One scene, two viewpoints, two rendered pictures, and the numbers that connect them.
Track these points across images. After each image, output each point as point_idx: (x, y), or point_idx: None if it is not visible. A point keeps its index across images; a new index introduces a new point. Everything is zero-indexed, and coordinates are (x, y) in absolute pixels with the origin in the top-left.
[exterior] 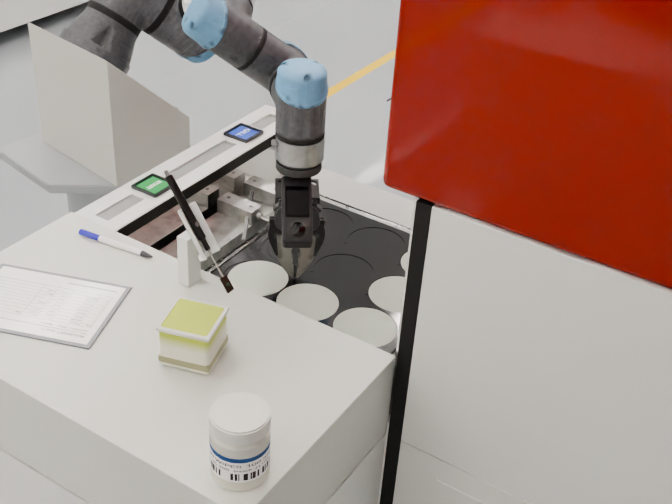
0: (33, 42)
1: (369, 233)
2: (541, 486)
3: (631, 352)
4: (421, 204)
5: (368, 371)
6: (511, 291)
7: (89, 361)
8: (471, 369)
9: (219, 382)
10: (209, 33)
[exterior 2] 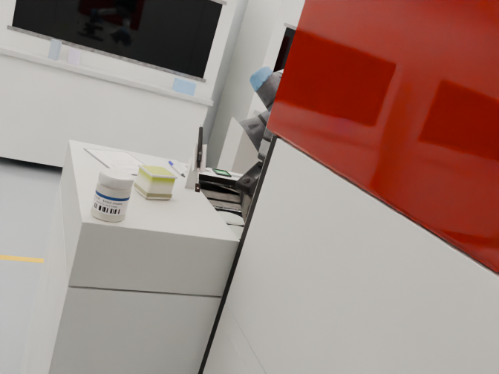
0: (229, 125)
1: None
2: (266, 346)
3: (327, 234)
4: (274, 136)
5: (217, 236)
6: (290, 191)
7: None
8: (262, 248)
9: (147, 202)
10: (257, 81)
